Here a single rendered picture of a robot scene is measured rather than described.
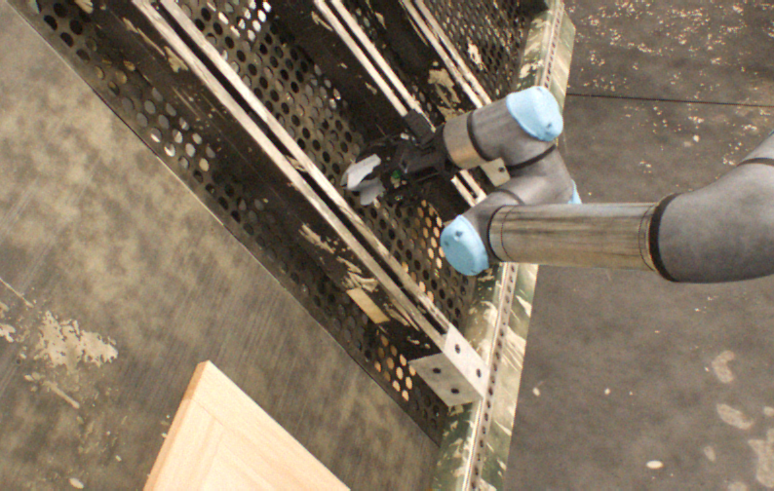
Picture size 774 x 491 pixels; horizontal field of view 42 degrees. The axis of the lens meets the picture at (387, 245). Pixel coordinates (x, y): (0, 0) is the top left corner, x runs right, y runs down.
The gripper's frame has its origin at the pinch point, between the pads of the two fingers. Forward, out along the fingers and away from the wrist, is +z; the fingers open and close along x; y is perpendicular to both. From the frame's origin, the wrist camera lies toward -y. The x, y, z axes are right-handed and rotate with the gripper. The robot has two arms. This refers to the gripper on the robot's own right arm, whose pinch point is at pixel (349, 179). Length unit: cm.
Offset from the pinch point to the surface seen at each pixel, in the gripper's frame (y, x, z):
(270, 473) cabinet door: 49.3, 5.8, 1.0
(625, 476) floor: -36, 133, 20
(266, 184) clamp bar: 16.4, -13.8, -1.1
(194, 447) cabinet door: 54, -7, 1
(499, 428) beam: 14.5, 46.3, -2.2
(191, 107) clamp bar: 16.7, -28.6, -0.6
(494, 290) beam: -9.4, 37.9, -2.0
